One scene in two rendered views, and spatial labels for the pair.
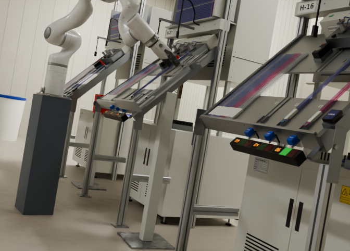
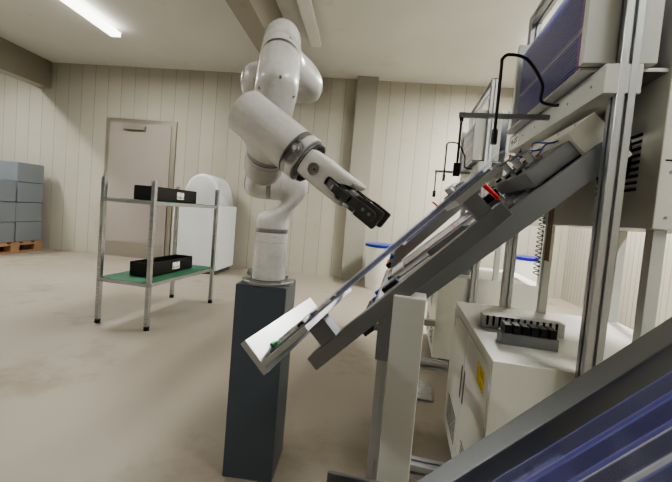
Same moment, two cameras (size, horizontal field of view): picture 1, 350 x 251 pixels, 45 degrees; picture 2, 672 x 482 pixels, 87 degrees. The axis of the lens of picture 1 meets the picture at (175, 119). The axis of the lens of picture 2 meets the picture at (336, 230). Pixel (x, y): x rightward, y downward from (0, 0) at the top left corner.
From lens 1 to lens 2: 176 cm
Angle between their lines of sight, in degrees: 40
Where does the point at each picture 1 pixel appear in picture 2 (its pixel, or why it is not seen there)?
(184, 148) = (522, 406)
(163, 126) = (390, 394)
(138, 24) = (245, 119)
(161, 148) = (388, 454)
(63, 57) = (270, 217)
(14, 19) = (391, 168)
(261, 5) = not seen: outside the picture
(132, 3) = (263, 74)
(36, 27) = (413, 171)
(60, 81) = (268, 257)
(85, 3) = not seen: hidden behind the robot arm
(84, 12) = not seen: hidden behind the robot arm
